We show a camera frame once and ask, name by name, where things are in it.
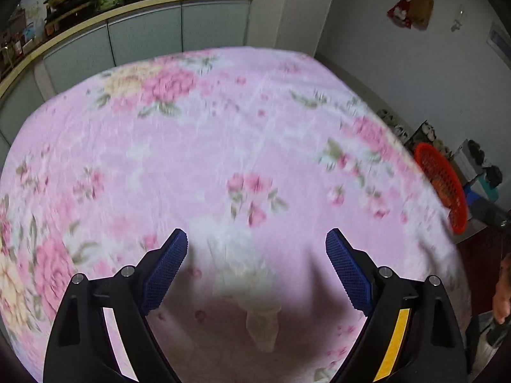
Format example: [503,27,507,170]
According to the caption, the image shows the stack of shoe boxes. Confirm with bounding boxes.
[450,139,503,202]

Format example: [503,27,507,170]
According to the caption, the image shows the black shoe rack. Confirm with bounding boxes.
[404,121,452,160]

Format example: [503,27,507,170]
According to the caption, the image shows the white sneakers pair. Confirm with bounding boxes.
[392,124,409,139]

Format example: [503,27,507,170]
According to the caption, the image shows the beige slippers pair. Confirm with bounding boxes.
[377,108,395,124]

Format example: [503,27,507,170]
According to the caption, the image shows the kitchen counter cabinets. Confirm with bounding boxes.
[1,0,252,148]

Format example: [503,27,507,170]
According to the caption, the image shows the red hanging decoration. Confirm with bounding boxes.
[386,0,412,29]

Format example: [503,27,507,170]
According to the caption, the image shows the wall electrical panel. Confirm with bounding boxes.
[487,23,511,68]

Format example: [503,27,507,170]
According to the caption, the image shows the beige cloth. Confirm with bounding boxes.
[206,226,281,353]

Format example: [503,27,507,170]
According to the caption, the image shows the brown hanging paper bag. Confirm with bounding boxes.
[408,0,434,31]

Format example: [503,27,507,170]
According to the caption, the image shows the person's right hand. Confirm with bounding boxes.
[493,253,511,324]

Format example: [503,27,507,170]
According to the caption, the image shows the pink floral tablecloth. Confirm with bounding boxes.
[1,48,471,382]

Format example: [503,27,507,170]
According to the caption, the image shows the red plastic mesh basket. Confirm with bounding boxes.
[414,143,468,235]

